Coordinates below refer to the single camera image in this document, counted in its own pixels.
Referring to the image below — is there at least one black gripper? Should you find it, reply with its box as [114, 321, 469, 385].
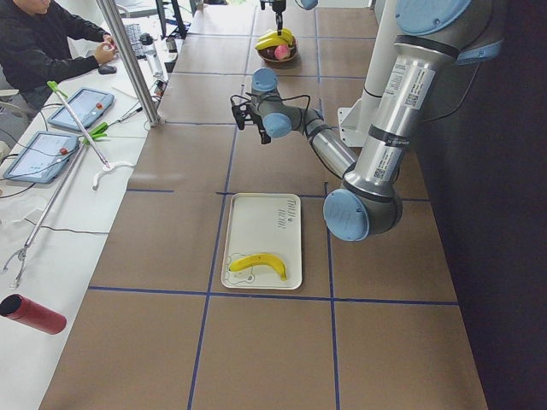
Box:
[231, 102, 271, 144]
[260, 0, 285, 36]

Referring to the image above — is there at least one ripe yellow banana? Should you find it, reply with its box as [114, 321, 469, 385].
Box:
[228, 253, 287, 281]

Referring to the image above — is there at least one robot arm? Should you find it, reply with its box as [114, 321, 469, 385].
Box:
[231, 1, 507, 242]
[259, 0, 318, 35]

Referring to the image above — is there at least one wicker fruit basket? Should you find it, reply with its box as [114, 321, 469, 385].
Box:
[255, 35, 297, 63]

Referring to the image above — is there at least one white bear tray plate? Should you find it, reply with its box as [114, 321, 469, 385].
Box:
[221, 193, 303, 290]

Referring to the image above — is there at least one pink red apple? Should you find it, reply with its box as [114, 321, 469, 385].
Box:
[274, 44, 291, 62]

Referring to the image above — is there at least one dark red apple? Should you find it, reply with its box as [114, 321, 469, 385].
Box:
[260, 48, 276, 61]

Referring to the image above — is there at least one grey water bottle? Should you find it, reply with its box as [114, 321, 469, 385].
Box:
[139, 32, 164, 79]

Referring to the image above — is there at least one black computer mouse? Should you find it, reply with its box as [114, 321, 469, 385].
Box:
[97, 64, 117, 75]

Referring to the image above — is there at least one blue teach pendant far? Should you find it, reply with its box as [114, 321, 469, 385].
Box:
[47, 87, 115, 132]

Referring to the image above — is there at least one blue teach pendant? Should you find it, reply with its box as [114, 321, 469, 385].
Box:
[3, 132, 79, 184]
[47, 87, 115, 132]

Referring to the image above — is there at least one blue teach pendant near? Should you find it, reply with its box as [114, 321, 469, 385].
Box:
[3, 132, 79, 184]

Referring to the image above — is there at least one seated person black jacket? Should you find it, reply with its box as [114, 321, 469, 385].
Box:
[1, 1, 117, 111]

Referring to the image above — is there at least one long reacher grabber tool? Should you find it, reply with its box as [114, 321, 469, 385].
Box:
[2, 80, 110, 290]

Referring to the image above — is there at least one red cylinder bottle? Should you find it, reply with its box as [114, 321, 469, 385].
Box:
[1, 294, 67, 335]

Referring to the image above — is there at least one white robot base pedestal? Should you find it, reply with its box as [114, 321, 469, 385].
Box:
[338, 0, 401, 148]

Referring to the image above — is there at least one aluminium frame post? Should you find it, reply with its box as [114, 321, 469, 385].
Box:
[97, 0, 161, 127]

